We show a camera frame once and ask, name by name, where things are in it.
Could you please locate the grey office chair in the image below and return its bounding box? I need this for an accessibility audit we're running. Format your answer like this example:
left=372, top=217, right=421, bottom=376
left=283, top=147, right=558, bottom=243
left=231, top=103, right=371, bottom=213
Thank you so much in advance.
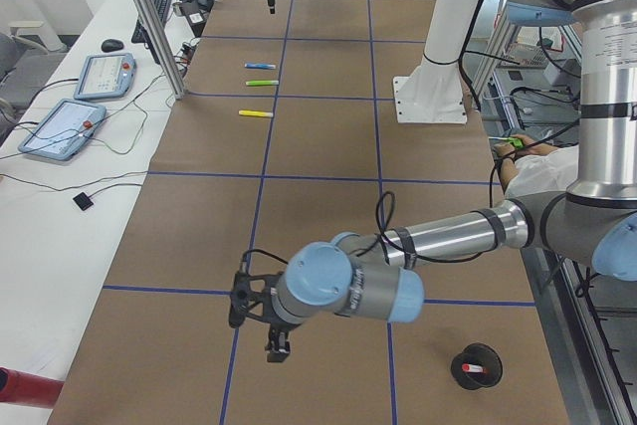
left=1, top=20, right=68, bottom=142

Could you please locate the red cylinder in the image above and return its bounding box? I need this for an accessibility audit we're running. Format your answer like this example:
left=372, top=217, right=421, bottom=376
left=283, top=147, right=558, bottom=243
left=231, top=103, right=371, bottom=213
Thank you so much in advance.
left=1, top=367, right=64, bottom=409

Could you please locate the person's hand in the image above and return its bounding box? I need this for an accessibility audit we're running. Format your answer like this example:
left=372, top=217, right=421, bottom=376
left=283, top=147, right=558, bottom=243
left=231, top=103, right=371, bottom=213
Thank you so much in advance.
left=493, top=134, right=553, bottom=159

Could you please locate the aluminium frame post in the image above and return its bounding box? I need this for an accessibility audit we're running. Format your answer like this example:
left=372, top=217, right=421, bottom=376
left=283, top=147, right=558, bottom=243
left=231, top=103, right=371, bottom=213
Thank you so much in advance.
left=133, top=0, right=185, bottom=100

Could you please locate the green handheld controller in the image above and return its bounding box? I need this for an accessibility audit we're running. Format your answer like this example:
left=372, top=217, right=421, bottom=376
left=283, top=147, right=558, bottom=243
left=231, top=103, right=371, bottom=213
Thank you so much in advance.
left=489, top=136, right=525, bottom=149

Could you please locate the green highlighter pen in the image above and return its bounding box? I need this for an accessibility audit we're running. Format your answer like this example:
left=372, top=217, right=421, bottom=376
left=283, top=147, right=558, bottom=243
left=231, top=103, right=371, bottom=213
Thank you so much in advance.
left=245, top=80, right=280, bottom=88

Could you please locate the black computer mouse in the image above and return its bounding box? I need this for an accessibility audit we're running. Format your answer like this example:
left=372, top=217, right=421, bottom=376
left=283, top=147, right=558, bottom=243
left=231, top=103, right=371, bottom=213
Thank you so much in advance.
left=101, top=39, right=124, bottom=53

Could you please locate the blue teach pendant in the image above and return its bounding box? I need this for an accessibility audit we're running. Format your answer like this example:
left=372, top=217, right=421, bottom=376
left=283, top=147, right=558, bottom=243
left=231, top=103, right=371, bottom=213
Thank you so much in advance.
left=74, top=53, right=136, bottom=101
left=18, top=99, right=106, bottom=161

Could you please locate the upper blue teach pendant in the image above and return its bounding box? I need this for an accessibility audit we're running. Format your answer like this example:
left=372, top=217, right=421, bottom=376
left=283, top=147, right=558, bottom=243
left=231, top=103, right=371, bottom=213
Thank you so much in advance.
left=74, top=53, right=136, bottom=101

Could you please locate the lower blue teach pendant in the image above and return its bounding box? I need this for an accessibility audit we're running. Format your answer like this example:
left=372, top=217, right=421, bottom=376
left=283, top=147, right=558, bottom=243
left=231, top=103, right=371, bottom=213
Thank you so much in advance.
left=18, top=99, right=106, bottom=161

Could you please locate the black mesh cup near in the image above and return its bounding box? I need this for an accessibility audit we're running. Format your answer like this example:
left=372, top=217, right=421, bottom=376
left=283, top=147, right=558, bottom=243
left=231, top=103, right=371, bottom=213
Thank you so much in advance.
left=450, top=342, right=504, bottom=390

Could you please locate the blue highlighter pen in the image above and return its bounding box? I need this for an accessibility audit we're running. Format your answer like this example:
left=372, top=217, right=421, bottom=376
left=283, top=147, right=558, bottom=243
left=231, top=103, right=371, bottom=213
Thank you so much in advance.
left=244, top=63, right=277, bottom=70

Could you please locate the black keyboard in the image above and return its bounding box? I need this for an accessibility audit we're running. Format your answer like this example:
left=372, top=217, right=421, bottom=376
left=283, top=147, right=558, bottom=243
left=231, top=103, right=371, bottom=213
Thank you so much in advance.
left=130, top=0, right=173, bottom=45

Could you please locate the yellow highlighter pen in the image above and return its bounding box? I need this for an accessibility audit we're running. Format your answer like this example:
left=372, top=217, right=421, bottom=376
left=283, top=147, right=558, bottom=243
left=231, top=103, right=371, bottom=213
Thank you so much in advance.
left=238, top=109, right=274, bottom=118

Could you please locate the person's white sleeved forearm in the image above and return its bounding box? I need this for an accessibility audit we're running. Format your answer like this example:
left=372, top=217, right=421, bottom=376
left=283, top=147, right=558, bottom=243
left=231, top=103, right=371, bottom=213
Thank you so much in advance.
left=500, top=146, right=579, bottom=199

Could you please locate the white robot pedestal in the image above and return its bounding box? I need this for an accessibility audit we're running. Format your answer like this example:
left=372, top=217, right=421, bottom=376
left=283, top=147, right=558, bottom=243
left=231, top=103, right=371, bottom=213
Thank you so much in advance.
left=394, top=0, right=482, bottom=124

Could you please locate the red capped white marker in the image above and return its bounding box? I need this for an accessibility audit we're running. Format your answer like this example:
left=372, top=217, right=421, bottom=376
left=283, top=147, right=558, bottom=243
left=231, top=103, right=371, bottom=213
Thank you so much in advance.
left=461, top=363, right=487, bottom=374

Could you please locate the small black square sensor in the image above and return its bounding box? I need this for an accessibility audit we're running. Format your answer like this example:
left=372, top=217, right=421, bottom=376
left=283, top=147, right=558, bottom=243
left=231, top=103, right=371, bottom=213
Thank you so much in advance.
left=73, top=192, right=94, bottom=211

